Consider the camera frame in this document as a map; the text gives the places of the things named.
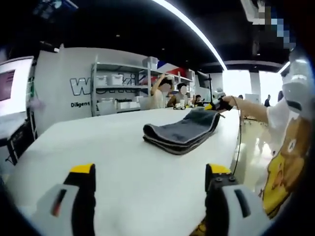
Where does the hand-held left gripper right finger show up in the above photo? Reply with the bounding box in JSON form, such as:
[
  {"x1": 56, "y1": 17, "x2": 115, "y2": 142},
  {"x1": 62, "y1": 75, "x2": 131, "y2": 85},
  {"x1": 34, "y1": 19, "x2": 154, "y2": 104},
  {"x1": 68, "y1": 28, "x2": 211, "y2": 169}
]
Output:
[{"x1": 205, "y1": 162, "x2": 271, "y2": 236}]

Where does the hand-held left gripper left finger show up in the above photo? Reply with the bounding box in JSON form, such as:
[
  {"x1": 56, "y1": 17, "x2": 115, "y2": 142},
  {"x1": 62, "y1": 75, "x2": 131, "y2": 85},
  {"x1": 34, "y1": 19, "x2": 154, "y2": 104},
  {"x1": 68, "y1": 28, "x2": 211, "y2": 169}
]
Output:
[{"x1": 31, "y1": 162, "x2": 96, "y2": 236}]

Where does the grey towel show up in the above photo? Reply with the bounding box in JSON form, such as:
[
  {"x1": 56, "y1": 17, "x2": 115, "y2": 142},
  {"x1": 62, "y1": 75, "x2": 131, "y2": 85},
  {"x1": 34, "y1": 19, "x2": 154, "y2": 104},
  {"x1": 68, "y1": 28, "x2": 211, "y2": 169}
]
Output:
[{"x1": 142, "y1": 109, "x2": 221, "y2": 156}]

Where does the person's right hand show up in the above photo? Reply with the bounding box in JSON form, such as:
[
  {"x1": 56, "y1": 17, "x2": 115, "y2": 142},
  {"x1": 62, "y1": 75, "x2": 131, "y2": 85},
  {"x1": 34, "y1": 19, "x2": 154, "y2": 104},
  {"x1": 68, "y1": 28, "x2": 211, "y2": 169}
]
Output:
[{"x1": 220, "y1": 96, "x2": 234, "y2": 112}]

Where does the black monitor on stand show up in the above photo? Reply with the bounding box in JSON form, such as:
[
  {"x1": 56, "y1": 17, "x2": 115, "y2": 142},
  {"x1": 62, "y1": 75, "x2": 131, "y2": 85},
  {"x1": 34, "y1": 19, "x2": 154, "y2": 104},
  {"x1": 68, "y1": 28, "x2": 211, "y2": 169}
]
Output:
[{"x1": 197, "y1": 71, "x2": 215, "y2": 104}]

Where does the white table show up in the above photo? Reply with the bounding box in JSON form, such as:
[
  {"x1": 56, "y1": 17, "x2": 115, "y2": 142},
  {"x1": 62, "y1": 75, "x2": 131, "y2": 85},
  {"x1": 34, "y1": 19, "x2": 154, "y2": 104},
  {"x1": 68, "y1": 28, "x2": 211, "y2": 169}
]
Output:
[{"x1": 4, "y1": 107, "x2": 243, "y2": 232}]

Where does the long ceiling light strip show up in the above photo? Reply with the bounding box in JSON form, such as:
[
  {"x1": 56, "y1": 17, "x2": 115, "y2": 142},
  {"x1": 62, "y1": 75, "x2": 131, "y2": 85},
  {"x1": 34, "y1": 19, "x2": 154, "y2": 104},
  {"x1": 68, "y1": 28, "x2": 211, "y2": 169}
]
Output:
[{"x1": 152, "y1": 0, "x2": 227, "y2": 72}]

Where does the white chest device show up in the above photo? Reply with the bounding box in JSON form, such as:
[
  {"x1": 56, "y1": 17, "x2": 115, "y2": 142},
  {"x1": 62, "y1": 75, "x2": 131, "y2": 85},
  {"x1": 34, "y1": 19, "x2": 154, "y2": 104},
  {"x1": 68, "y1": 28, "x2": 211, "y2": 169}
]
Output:
[{"x1": 280, "y1": 49, "x2": 311, "y2": 112}]

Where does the metal shelving rack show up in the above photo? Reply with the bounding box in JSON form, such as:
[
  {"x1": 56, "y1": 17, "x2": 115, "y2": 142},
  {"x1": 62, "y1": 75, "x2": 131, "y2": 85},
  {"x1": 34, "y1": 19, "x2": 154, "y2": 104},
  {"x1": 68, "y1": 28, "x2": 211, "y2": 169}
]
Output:
[{"x1": 91, "y1": 55, "x2": 195, "y2": 118}]

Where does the grey desk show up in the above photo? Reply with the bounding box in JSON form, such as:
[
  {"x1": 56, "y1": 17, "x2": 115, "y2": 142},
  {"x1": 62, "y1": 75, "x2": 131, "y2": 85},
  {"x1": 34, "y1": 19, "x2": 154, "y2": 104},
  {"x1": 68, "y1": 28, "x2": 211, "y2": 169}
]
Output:
[{"x1": 0, "y1": 114, "x2": 38, "y2": 166}]

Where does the row of white storage bins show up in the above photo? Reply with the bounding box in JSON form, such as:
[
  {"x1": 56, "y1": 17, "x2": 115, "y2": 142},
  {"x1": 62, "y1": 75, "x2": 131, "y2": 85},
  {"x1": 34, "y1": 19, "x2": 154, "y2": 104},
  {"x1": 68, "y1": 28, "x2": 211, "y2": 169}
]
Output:
[{"x1": 97, "y1": 57, "x2": 194, "y2": 111}]

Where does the pink lit monitor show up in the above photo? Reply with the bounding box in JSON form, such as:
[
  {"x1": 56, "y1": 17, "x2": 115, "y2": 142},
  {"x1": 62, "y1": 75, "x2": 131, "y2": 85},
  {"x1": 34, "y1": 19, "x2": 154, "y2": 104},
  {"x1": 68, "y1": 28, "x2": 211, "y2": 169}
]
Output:
[{"x1": 0, "y1": 56, "x2": 34, "y2": 117}]

